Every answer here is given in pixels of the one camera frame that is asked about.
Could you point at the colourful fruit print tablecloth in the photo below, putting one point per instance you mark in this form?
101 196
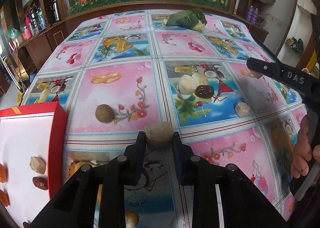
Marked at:
132 62

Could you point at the wooden cabinet shelf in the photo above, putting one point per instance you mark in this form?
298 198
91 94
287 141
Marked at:
22 57

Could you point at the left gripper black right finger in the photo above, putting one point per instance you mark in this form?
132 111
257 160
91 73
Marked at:
222 196

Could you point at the red white cardboard box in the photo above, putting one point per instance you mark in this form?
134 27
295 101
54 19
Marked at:
34 130

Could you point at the dark red date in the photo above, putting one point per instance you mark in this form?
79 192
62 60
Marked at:
40 183

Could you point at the right human hand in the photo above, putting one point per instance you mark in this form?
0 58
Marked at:
302 151

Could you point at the green leafy cabbage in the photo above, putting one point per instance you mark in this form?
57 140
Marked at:
193 19

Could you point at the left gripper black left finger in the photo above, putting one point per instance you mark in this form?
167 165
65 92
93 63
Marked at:
74 204

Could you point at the beige cut root chunk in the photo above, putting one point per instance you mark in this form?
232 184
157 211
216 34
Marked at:
159 135

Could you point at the pink bottle on shelf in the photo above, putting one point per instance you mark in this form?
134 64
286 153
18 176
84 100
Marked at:
27 28

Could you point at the purple bottles on shelf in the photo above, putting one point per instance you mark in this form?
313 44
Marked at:
252 15

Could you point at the brown kiwi fruit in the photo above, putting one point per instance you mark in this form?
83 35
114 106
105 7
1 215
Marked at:
104 113

